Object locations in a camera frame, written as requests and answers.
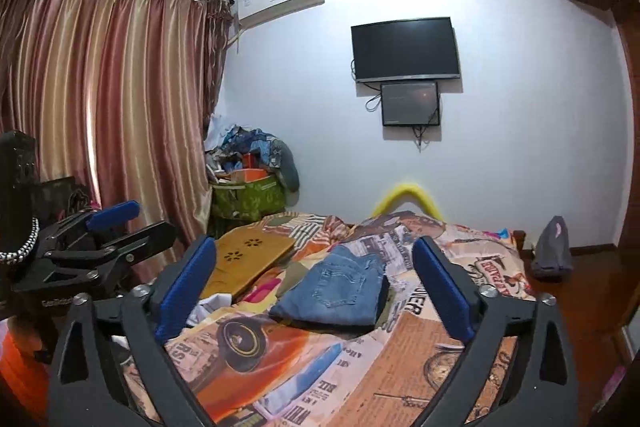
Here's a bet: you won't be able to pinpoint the small black wall monitor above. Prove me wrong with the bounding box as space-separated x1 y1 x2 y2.
380 80 441 127

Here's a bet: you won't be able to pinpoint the grey backpack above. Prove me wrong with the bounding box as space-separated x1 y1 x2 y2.
531 215 574 281

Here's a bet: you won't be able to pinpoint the yellow curved cushion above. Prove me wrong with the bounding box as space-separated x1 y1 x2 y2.
372 182 444 221

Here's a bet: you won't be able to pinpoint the black white braided cable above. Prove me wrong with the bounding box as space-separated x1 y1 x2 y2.
0 216 41 266

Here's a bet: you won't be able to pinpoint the black monitor cable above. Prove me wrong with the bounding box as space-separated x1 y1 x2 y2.
411 124 432 154

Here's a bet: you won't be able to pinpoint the pink cloth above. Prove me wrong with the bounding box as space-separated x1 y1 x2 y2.
244 276 282 304

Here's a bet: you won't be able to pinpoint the blue denim pants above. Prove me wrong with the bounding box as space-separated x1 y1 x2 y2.
268 244 391 329

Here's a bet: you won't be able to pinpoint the bed with printed orange cover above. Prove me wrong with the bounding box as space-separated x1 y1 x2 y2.
112 209 536 427

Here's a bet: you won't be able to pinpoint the orange plastic item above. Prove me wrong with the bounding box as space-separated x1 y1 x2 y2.
0 321 66 424

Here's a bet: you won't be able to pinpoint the wooden lap desk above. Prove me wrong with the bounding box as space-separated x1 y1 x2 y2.
199 227 296 299

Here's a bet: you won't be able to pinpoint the black wall television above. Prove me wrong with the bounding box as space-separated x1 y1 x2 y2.
351 17 462 84

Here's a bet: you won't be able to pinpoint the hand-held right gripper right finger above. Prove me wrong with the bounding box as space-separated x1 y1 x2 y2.
405 236 581 427

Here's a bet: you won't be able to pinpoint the white cloth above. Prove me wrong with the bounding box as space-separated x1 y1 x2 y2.
186 293 234 329

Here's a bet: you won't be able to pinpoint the black television cable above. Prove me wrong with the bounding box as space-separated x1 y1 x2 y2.
364 81 384 112

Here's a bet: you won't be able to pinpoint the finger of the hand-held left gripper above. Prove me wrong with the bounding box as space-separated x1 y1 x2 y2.
42 201 141 249
46 221 178 281

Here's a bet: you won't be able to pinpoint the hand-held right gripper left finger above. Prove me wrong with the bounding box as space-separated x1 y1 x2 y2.
47 234 218 427

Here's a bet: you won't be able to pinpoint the striped pink curtain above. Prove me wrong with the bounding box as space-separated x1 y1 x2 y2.
0 0 234 254

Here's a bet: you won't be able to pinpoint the dark brown bag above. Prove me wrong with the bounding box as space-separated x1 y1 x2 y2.
36 176 102 230

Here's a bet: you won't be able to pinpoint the pile of clothes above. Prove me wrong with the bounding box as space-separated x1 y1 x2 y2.
204 123 301 194

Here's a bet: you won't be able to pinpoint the green fabric bag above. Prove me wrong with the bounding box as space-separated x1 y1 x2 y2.
210 174 287 229

